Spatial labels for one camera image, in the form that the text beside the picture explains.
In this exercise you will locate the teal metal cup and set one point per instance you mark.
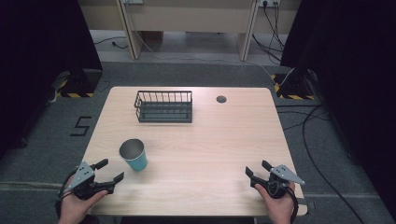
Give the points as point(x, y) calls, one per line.
point(134, 154)

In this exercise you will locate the person's right hand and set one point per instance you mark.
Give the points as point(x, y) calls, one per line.
point(277, 209)

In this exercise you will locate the beige wooden desk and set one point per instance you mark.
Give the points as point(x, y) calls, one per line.
point(186, 18)

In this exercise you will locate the black curtain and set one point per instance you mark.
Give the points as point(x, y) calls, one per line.
point(37, 62)
point(351, 77)

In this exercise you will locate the black stand base striped tape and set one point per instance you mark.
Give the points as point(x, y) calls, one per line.
point(79, 82)
point(295, 85)

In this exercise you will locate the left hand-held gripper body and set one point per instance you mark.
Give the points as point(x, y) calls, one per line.
point(81, 176)

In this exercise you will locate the white power strip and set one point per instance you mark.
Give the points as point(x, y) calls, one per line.
point(269, 2)

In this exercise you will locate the person's left hand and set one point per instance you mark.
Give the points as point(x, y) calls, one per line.
point(76, 207)

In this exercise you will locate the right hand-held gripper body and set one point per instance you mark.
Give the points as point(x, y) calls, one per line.
point(277, 182)

